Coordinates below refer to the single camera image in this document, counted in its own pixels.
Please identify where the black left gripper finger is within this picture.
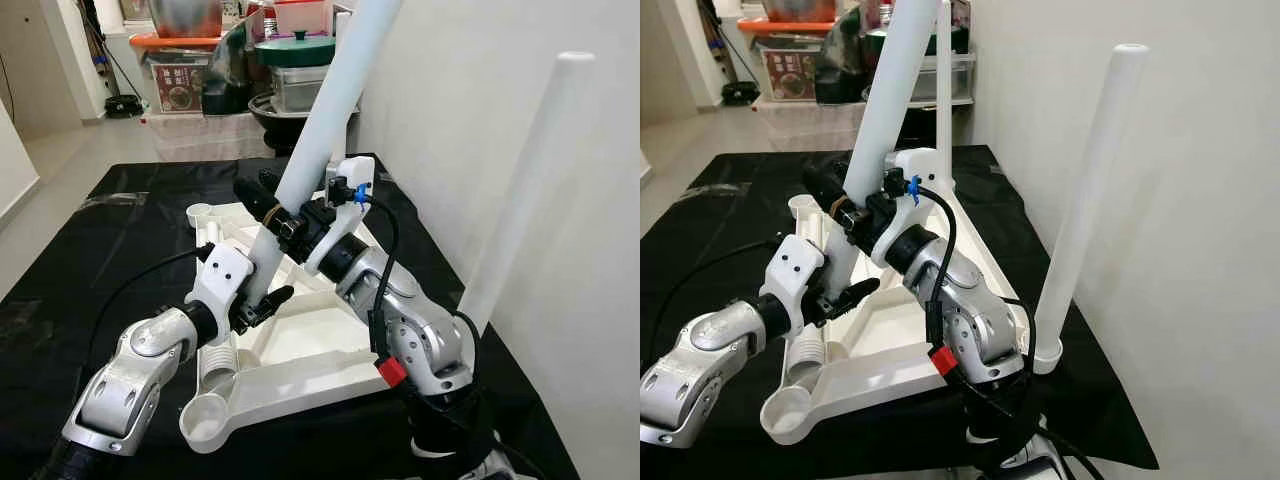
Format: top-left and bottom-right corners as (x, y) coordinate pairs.
(254, 285), (297, 322)
(830, 278), (882, 314)

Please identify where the black round wok stand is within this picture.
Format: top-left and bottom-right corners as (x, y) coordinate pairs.
(248, 95), (323, 152)

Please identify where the white plastic table top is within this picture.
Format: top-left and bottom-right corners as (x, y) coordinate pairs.
(760, 148), (1063, 447)
(180, 198), (473, 455)

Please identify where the bench with white lace cloth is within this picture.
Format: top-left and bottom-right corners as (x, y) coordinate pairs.
(145, 112), (277, 162)
(755, 100), (872, 147)

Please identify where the clear plastic container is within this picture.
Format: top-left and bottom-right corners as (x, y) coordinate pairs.
(908, 55), (977, 107)
(270, 65), (332, 114)

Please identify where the black plastic bag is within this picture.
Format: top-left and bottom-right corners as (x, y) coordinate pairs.
(200, 25), (252, 116)
(815, 15), (872, 106)

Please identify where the black table cloth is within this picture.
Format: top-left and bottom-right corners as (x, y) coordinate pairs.
(640, 145), (1161, 480)
(0, 153), (583, 480)

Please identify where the green pot with lid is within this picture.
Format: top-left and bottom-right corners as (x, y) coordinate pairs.
(255, 30), (337, 69)

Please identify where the white box with pink lid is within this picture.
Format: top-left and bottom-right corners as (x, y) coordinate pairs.
(273, 0), (329, 36)

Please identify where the steel pot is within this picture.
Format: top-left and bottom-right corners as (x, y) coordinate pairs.
(150, 0), (223, 39)
(765, 0), (836, 23)

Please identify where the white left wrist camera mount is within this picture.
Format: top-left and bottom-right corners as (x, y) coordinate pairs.
(765, 235), (827, 337)
(185, 243), (257, 341)

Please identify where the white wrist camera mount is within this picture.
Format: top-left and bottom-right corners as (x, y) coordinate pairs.
(185, 243), (257, 341)
(870, 148), (947, 269)
(765, 235), (827, 337)
(303, 155), (377, 277)

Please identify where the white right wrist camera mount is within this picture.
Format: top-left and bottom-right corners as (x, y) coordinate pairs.
(303, 155), (377, 277)
(870, 148), (947, 269)

